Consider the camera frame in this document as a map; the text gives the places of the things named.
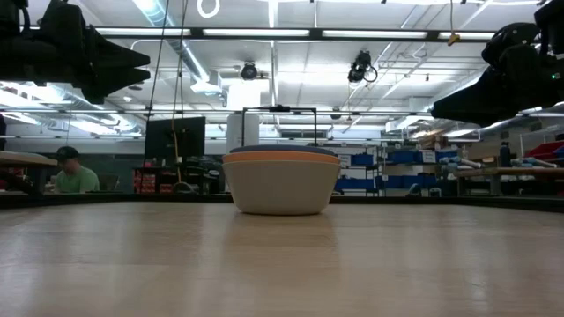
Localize white ring light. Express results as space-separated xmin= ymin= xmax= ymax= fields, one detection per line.
xmin=196 ymin=0 xmax=221 ymax=20

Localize red storage bins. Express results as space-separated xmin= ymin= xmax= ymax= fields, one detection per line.
xmin=133 ymin=168 xmax=175 ymax=195

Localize black hanging cable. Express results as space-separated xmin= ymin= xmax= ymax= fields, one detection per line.
xmin=143 ymin=0 xmax=171 ymax=171
xmin=170 ymin=0 xmax=189 ymax=133

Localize person's dark cap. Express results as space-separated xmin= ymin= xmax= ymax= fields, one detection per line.
xmin=54 ymin=145 xmax=82 ymax=162

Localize black distant rig frame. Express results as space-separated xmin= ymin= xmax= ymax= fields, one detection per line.
xmin=241 ymin=105 xmax=319 ymax=149

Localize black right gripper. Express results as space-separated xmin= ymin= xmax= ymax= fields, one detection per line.
xmin=430 ymin=21 xmax=564 ymax=129

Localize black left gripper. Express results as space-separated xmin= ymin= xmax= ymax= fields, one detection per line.
xmin=0 ymin=0 xmax=152 ymax=106

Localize person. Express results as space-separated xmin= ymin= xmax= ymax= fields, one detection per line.
xmin=51 ymin=145 xmax=101 ymax=195

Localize black ceiling device with cable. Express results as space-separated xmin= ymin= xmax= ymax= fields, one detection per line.
xmin=346 ymin=49 xmax=380 ymax=85

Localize blue bowl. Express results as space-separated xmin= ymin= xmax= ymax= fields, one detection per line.
xmin=228 ymin=144 xmax=338 ymax=158

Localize white bowl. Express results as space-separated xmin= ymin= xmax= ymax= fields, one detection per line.
xmin=222 ymin=159 xmax=342 ymax=217

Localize orange bowl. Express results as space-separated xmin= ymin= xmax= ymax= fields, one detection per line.
xmin=221 ymin=151 xmax=342 ymax=166

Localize black monitor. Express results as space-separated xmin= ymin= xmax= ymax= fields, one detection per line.
xmin=144 ymin=115 xmax=207 ymax=162

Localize yellow hanging connector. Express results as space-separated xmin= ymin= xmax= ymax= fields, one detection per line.
xmin=446 ymin=0 xmax=462 ymax=48

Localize cardboard box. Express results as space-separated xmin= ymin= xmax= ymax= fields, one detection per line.
xmin=418 ymin=131 xmax=449 ymax=151

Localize row of blue bins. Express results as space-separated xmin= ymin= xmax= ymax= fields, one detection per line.
xmin=333 ymin=175 xmax=438 ymax=192

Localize wooden bench with rolls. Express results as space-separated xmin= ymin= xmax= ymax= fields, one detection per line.
xmin=452 ymin=156 xmax=564 ymax=197

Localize black ceiling camera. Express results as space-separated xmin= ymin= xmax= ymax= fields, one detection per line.
xmin=240 ymin=61 xmax=259 ymax=82

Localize wooden work table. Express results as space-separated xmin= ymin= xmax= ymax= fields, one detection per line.
xmin=0 ymin=150 xmax=60 ymax=195

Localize red storage tray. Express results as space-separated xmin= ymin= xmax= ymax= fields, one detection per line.
xmin=523 ymin=140 xmax=564 ymax=161

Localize dark bottle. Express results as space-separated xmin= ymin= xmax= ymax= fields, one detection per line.
xmin=498 ymin=141 xmax=513 ymax=168

